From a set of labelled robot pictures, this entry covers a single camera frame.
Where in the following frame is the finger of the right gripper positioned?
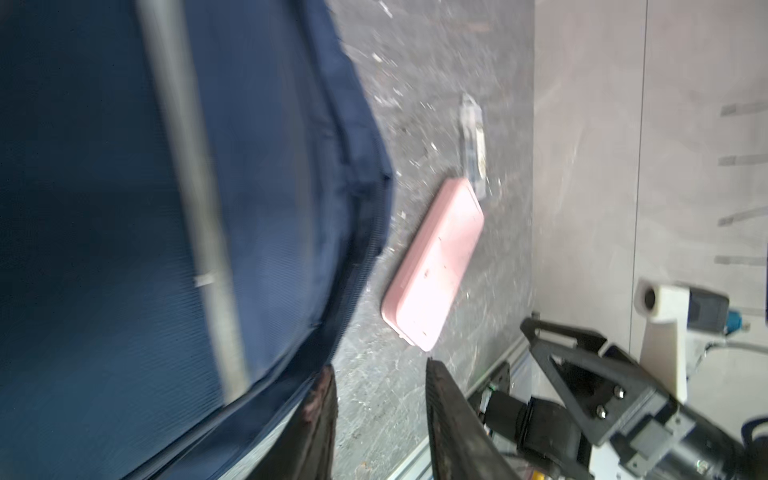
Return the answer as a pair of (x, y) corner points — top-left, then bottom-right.
(521, 317), (654, 446)

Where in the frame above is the small clear plastic object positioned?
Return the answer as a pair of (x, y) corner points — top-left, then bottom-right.
(459, 93), (487, 201)

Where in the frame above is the pink pencil case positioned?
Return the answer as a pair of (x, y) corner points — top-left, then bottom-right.
(381, 178), (484, 352)

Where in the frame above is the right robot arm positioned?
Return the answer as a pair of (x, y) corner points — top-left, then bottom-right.
(482, 317), (767, 479)

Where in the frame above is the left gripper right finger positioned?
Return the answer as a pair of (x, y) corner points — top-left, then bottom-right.
(425, 358), (519, 479)

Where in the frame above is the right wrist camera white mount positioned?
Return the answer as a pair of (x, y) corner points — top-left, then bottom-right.
(634, 280), (744, 403)

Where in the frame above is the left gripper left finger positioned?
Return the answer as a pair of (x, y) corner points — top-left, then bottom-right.
(247, 365), (338, 480)

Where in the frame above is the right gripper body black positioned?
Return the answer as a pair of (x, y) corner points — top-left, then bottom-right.
(593, 342), (767, 479)

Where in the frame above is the navy blue student backpack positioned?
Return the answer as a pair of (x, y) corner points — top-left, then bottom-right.
(1, 1), (393, 479)

